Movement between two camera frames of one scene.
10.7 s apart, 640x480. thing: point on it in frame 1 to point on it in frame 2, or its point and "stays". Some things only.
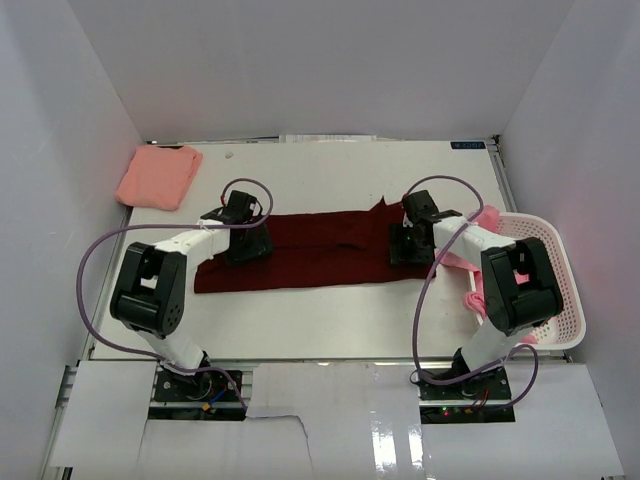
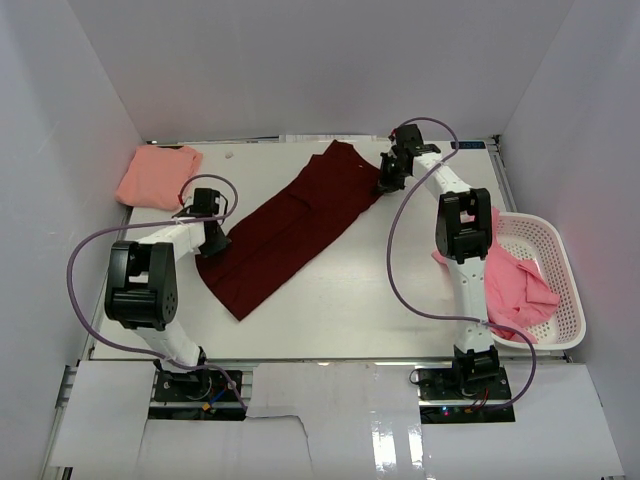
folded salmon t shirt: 159,176 stays
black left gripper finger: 249,244 to 215,238
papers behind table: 328,138 stays
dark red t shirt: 318,248 to 279,242
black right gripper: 398,233 to 385,184
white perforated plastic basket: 568,327 stays
